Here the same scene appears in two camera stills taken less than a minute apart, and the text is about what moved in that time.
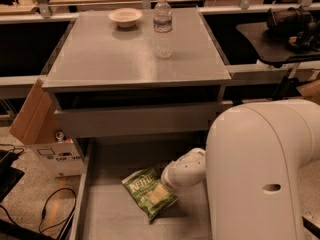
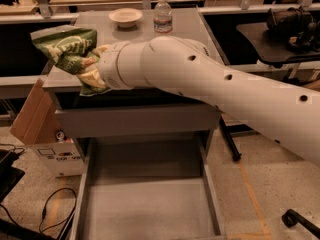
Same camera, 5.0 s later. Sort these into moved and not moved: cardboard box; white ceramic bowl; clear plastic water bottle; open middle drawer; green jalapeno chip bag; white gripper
Moved: white gripper; green jalapeno chip bag
Not moved: open middle drawer; white ceramic bowl; cardboard box; clear plastic water bottle
